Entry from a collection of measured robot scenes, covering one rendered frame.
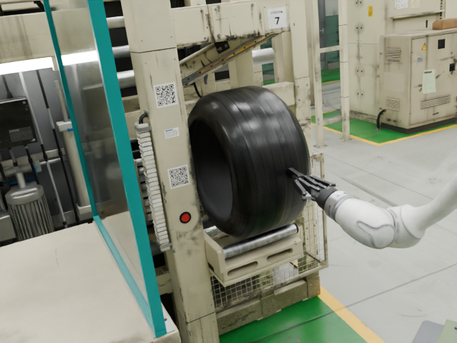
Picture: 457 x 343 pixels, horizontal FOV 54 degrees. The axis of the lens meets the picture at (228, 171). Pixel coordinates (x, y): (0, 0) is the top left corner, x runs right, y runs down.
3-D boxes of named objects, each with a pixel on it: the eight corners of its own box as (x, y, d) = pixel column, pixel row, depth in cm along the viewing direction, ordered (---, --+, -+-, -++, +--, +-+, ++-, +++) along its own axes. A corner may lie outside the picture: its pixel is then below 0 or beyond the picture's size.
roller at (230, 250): (219, 253, 164) (215, 246, 168) (221, 263, 166) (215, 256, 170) (299, 225, 177) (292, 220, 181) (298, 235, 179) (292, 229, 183)
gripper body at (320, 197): (346, 188, 134) (327, 175, 141) (324, 195, 131) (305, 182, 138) (345, 209, 137) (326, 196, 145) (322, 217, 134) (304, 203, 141)
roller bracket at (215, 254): (220, 275, 162) (217, 252, 159) (181, 234, 197) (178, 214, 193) (228, 272, 164) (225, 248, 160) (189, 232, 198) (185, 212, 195)
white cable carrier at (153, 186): (161, 251, 163) (138, 124, 148) (157, 246, 168) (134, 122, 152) (173, 248, 165) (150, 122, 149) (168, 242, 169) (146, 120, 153)
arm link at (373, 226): (326, 224, 127) (356, 231, 135) (364, 254, 115) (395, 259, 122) (343, 191, 125) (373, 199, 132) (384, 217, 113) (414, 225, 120)
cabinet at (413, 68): (409, 135, 580) (411, 35, 538) (378, 127, 631) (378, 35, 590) (461, 122, 609) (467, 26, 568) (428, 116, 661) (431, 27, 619)
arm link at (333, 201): (335, 201, 125) (322, 192, 130) (333, 229, 130) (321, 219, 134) (360, 193, 129) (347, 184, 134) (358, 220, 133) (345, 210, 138)
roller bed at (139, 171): (145, 224, 199) (133, 160, 190) (137, 213, 212) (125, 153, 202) (187, 211, 207) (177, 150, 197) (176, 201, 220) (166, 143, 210)
